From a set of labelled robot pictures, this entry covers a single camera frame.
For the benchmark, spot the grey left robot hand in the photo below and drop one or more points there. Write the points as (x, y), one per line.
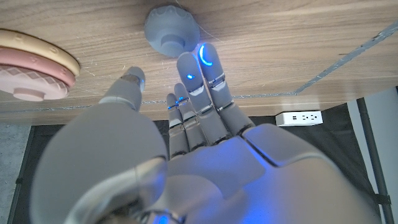
(217, 174)

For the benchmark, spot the small dark grey disk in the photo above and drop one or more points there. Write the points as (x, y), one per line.
(171, 28)

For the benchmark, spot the dusty pink disk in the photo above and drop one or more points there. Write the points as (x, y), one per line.
(28, 84)

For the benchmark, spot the coral red disk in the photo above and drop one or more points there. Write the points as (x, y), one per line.
(34, 63)

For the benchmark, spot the white power strip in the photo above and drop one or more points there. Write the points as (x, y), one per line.
(298, 118)

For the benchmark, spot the black backdrop curtain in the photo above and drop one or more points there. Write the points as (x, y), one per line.
(335, 140)

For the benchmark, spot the black backdrop stand pole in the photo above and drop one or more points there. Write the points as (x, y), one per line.
(371, 149)
(19, 180)

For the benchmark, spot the large orange disk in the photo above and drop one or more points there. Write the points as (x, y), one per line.
(37, 46)

